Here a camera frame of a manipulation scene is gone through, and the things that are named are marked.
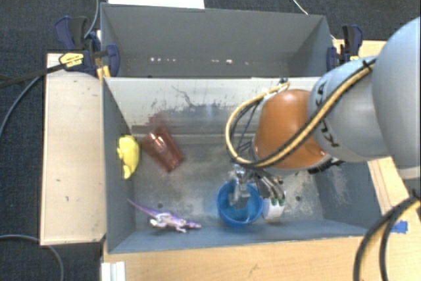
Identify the blue plastic cup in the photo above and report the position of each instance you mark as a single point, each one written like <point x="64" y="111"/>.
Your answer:
<point x="230" y="218"/>

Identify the red translucent plastic cup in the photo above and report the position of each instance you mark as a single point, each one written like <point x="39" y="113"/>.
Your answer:
<point x="162" y="149"/>

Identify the grey metal bin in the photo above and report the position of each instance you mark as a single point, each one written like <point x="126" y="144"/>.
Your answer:
<point x="197" y="42"/>

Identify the purple toy lizard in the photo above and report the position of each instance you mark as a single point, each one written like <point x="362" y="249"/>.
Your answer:
<point x="169" y="219"/>

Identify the yellow toy duck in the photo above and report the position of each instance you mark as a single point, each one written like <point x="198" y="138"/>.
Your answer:
<point x="129" y="154"/>

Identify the pale wood flat board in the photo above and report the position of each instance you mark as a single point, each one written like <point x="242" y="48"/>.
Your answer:
<point x="74" y="154"/>

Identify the white cup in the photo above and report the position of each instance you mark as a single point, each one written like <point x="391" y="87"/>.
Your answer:
<point x="273" y="212"/>

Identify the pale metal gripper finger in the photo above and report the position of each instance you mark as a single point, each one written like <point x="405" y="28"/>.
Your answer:
<point x="233" y="198"/>
<point x="243" y="201"/>

